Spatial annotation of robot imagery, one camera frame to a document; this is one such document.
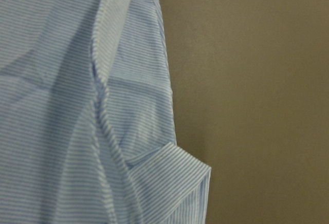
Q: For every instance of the blue white striped shirt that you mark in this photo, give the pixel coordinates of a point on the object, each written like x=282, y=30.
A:
x=87, y=127

